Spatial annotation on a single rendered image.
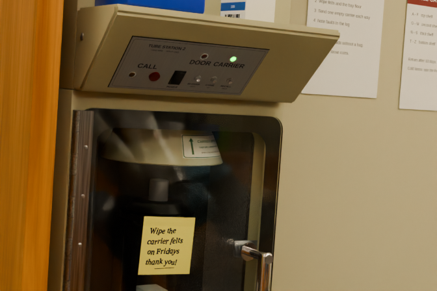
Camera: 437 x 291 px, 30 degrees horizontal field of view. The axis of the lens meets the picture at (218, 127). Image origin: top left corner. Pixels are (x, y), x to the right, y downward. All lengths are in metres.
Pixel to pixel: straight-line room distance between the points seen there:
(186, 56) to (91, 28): 0.12
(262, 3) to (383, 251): 1.01
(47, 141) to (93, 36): 0.14
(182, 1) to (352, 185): 0.97
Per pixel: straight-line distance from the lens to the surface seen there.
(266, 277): 1.11
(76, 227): 1.02
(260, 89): 1.09
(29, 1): 0.93
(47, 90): 0.91
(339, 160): 1.81
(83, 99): 1.02
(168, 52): 0.98
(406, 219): 1.97
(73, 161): 1.00
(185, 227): 1.09
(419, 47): 1.94
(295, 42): 1.05
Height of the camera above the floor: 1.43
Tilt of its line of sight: 3 degrees down
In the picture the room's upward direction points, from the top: 4 degrees clockwise
